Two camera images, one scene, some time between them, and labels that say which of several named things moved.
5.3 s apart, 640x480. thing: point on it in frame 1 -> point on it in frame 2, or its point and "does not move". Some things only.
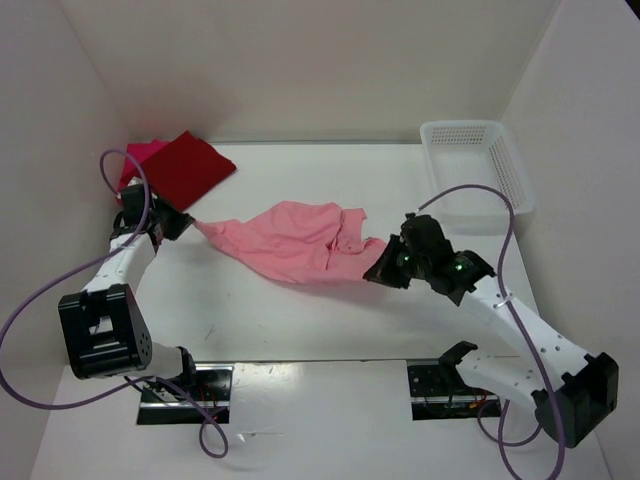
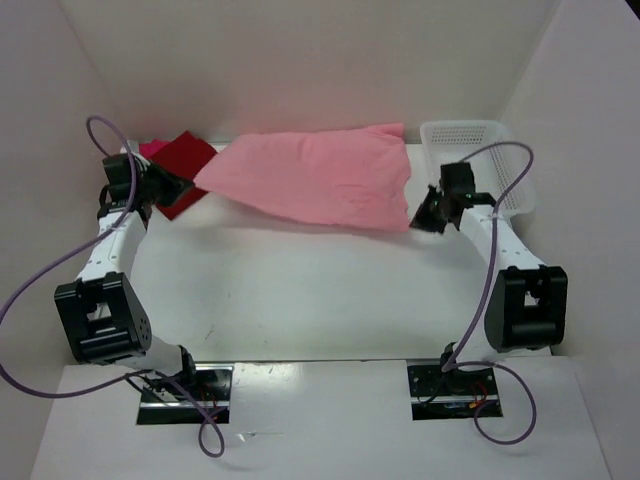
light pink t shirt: (301, 242) -> (359, 176)
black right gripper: (382, 271) -> (422, 218)
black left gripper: (181, 220) -> (174, 184)
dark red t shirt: (184, 168) does not move
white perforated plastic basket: (475, 152) does not move
